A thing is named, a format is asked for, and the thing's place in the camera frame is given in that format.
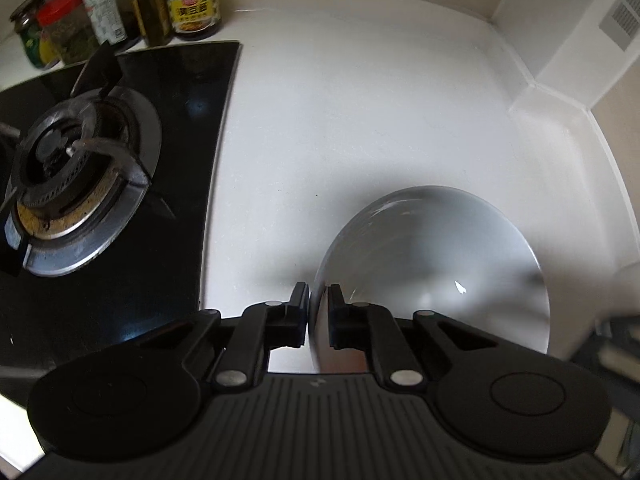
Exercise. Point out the sauce jar with yellow label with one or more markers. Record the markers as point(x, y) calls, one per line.
point(192, 7)

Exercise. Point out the grey vent grille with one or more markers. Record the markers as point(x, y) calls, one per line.
point(622, 20)

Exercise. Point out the clear bottle with yellow cap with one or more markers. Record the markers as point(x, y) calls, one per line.
point(105, 5)

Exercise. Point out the black glass gas cooktop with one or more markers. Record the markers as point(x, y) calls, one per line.
point(190, 110)

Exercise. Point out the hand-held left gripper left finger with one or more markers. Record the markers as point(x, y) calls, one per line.
point(297, 317)

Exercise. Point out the olive oil bottle black cap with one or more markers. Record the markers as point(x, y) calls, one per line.
point(150, 5)

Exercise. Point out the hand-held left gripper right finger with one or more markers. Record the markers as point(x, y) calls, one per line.
point(337, 317)

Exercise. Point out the spice jar with red lid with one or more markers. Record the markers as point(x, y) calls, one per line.
point(70, 30)

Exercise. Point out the dark jar with green label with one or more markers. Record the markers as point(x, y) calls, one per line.
point(32, 35)

